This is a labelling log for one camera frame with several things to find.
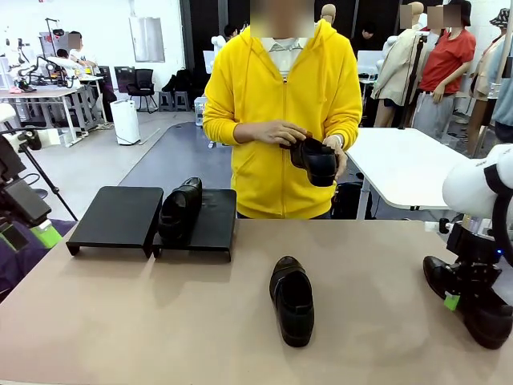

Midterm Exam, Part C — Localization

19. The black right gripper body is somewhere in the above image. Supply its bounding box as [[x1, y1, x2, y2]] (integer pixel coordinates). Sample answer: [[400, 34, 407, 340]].
[[446, 219, 503, 300]]

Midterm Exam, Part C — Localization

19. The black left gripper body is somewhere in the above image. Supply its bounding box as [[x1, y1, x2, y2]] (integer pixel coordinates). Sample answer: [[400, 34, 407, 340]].
[[0, 136, 52, 226]]

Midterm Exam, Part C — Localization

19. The black leather ankle boot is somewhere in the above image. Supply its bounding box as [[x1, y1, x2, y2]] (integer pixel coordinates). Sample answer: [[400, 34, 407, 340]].
[[289, 137, 337, 188], [423, 255, 513, 351]]

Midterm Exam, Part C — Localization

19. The black leather loafer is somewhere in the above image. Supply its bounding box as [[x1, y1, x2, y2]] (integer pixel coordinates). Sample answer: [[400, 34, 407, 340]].
[[269, 255, 316, 348], [157, 176, 204, 246]]

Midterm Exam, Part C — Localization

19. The person's right forearm yellow sleeve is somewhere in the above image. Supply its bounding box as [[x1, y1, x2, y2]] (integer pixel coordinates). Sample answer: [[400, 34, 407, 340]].
[[203, 114, 241, 146]]

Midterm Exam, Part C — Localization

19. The person's left forearm yellow sleeve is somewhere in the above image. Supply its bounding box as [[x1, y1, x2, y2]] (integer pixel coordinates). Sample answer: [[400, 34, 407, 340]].
[[336, 114, 364, 156]]

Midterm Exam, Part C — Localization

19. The black metal shoe stand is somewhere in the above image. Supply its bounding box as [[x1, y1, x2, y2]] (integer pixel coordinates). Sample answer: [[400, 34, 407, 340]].
[[151, 187, 237, 264], [66, 185, 164, 259]]

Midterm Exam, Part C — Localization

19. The person's left hand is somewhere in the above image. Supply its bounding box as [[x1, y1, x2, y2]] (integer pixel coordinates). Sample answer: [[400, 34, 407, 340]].
[[322, 134, 349, 182]]

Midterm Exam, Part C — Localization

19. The person's right hand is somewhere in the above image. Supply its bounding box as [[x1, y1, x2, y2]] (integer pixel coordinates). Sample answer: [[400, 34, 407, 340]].
[[234, 121, 309, 146]]

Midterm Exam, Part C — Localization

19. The purple cloth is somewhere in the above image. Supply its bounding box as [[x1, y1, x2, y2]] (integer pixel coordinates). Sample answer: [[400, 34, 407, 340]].
[[0, 218, 78, 300]]

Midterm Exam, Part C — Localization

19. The clear plastic storage box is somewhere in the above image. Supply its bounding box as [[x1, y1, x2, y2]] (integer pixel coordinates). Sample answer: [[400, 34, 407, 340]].
[[34, 128, 67, 148]]

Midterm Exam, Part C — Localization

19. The white table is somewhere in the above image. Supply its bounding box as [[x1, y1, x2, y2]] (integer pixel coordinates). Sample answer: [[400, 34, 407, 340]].
[[345, 127, 471, 210]]

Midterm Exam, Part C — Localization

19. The white air purifier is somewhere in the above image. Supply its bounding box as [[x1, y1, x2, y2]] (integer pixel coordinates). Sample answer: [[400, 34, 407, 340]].
[[110, 99, 141, 146]]

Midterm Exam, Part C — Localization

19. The black bag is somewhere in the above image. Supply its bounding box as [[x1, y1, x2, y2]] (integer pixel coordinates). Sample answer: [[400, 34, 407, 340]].
[[330, 182, 364, 221]]

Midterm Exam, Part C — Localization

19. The white robot station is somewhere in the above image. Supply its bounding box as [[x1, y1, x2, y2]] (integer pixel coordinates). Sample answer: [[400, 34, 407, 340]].
[[0, 38, 37, 94]]

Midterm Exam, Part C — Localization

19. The black computer monitor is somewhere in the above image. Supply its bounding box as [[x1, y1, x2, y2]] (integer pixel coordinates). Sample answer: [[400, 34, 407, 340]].
[[115, 66, 136, 91]]

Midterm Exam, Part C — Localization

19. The person in white shirt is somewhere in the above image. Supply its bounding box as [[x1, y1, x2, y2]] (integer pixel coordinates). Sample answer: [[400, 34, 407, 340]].
[[66, 31, 99, 67]]

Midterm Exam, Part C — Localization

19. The black office chair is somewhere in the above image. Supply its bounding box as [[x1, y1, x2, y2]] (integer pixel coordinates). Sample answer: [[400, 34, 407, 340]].
[[127, 68, 158, 112]]

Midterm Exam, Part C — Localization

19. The mannequin with bucket hat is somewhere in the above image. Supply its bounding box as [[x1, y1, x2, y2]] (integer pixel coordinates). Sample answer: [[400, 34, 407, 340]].
[[467, 7, 513, 157]]

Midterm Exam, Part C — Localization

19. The clear box with blue items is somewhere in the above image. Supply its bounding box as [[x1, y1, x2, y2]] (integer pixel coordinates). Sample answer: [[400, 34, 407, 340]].
[[194, 97, 209, 128]]

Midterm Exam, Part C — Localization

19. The black backpack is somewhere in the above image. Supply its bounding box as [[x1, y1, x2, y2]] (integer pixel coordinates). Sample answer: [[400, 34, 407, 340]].
[[162, 68, 194, 94]]

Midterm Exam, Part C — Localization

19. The mannequin in beige coat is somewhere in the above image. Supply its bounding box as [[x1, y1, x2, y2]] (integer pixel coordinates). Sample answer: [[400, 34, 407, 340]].
[[370, 2, 428, 130]]

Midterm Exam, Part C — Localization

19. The white partition board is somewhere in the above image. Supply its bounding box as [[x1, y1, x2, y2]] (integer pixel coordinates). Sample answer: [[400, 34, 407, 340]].
[[355, 50, 386, 75]]

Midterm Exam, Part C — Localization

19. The person in yellow hoodie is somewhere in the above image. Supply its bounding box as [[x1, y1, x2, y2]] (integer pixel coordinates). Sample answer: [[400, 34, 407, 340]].
[[202, 0, 364, 221]]

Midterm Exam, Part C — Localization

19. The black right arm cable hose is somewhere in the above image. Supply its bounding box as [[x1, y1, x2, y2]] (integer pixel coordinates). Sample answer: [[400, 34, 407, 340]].
[[483, 163, 513, 246]]

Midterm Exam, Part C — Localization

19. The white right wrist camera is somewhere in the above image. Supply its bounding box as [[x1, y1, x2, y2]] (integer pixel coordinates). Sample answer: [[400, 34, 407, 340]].
[[424, 218, 454, 234]]

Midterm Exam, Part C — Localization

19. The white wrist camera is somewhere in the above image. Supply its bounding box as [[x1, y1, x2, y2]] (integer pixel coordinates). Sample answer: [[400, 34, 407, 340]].
[[424, 218, 454, 234], [15, 127, 62, 152]]

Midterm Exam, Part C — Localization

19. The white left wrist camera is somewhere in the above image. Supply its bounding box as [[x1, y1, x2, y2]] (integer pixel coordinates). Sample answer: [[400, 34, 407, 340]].
[[15, 127, 62, 152]]

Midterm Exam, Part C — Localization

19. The white wall cabinet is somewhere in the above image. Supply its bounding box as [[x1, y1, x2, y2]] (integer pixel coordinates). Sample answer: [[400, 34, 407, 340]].
[[128, 16, 166, 63]]

